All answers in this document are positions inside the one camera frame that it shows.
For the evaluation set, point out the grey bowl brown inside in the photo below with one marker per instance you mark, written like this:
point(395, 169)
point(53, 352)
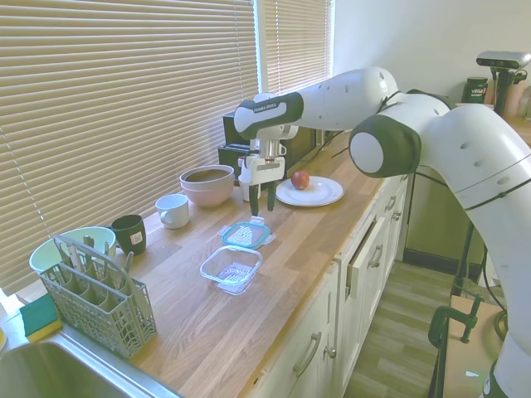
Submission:
point(195, 182)

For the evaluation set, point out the white plate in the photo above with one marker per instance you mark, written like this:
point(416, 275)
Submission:
point(319, 192)

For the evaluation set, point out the white lower cabinet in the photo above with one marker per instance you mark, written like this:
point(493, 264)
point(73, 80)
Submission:
point(365, 315)

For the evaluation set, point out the stainless steel sink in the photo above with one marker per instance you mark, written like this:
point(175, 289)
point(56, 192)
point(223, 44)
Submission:
point(62, 373)

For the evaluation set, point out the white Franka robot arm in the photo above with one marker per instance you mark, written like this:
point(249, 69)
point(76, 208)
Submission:
point(477, 137)

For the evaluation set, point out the large beige window blind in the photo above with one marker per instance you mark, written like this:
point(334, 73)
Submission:
point(124, 103)

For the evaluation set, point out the black cup with label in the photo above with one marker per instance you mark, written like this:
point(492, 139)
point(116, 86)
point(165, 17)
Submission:
point(124, 236)

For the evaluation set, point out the pink bowl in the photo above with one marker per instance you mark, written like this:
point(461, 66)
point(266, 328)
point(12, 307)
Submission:
point(207, 198)

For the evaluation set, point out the teal rimmed container lid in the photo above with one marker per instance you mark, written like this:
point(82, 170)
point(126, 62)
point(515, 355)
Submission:
point(245, 236)

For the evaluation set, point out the small white cup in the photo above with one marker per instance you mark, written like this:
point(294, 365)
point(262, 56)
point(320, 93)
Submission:
point(243, 192)

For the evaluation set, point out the narrow beige window blind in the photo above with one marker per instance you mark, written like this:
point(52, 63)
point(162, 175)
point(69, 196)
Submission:
point(298, 41)

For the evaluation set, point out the stainless steel dishwasher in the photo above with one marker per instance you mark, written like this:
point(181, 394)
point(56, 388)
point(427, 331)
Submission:
point(435, 215)

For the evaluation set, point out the black supplement tub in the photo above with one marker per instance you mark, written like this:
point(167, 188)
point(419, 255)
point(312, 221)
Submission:
point(475, 89)

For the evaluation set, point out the green yellow sponge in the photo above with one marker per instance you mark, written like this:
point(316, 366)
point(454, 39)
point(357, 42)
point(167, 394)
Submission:
point(39, 319)

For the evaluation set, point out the wide white mug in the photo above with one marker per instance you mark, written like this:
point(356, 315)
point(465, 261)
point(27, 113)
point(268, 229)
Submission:
point(176, 213)

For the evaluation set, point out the mint green bowl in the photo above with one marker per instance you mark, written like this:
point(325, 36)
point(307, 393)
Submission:
point(45, 253)

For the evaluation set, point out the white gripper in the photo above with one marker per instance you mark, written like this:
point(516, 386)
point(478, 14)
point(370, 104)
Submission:
point(267, 169)

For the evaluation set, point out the metal cutlery piece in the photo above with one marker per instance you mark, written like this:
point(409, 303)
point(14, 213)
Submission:
point(89, 248)
point(129, 262)

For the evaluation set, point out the clear glass food container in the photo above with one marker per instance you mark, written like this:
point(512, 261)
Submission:
point(232, 271)

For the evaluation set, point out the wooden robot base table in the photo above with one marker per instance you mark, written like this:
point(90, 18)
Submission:
point(487, 331)

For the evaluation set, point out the grey stereo camera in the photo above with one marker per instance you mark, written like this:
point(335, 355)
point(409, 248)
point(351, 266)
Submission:
point(502, 58)

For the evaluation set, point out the grey plastic cutlery basket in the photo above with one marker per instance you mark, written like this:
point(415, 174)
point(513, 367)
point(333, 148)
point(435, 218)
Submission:
point(103, 319)

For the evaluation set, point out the black countertop appliance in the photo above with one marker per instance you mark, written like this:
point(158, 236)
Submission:
point(228, 157)

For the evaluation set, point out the round metal cabinet knob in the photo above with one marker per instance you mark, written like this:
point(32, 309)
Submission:
point(330, 351)

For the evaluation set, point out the red apple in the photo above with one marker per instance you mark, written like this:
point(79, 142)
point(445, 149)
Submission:
point(300, 180)

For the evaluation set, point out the dark green clamp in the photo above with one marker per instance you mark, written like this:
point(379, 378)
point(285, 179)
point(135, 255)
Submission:
point(439, 321)

